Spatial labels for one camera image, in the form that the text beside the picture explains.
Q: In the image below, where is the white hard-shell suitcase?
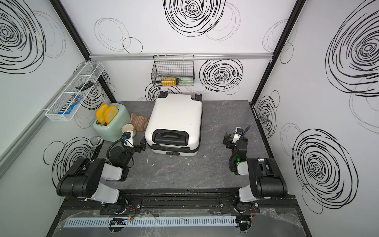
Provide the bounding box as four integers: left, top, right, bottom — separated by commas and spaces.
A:
145, 91, 202, 157

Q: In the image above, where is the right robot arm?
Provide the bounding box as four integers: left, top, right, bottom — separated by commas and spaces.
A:
223, 133, 288, 202

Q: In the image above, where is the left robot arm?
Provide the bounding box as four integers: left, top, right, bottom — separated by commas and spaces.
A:
56, 135, 147, 205

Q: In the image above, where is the beige paper cup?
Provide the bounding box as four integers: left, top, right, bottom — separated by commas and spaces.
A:
121, 123, 137, 137

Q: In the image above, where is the mint green toaster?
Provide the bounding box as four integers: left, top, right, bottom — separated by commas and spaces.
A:
93, 103, 131, 142

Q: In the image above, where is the brown striped folded cloth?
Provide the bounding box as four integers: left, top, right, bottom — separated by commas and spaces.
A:
130, 113, 150, 132

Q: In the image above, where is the yellow toast slice right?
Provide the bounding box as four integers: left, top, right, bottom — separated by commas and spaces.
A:
104, 105, 118, 124

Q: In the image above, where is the yellow toast slice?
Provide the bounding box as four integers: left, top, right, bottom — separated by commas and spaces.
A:
96, 104, 109, 124
104, 105, 118, 124

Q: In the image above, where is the yellow toast slice left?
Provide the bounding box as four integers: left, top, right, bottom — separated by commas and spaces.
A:
96, 104, 109, 124

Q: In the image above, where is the yellow sponge in basket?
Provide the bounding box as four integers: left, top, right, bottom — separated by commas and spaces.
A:
161, 77, 177, 87

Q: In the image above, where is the blue candy packet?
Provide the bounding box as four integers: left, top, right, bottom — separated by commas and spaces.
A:
58, 95, 82, 115

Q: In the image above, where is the black remote control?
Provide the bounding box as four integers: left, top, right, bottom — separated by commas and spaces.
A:
76, 81, 94, 91

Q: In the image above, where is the green item in basket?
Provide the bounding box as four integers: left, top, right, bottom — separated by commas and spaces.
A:
177, 76, 194, 87

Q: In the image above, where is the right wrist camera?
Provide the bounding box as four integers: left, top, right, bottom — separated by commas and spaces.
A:
232, 127, 244, 143

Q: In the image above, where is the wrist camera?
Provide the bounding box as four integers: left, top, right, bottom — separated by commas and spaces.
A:
232, 127, 244, 143
121, 130, 134, 148

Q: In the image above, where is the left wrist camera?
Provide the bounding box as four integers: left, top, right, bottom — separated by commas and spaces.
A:
121, 130, 134, 148

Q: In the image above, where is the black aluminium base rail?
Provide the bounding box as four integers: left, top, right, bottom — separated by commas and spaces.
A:
58, 188, 301, 216

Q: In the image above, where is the white wire wall shelf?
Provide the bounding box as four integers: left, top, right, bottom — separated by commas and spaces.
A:
45, 61, 104, 122

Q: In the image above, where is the white slotted cable duct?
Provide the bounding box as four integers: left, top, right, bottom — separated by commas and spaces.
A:
63, 216, 237, 228

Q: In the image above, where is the black wire wall basket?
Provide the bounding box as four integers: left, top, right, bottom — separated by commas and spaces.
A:
151, 54, 195, 86

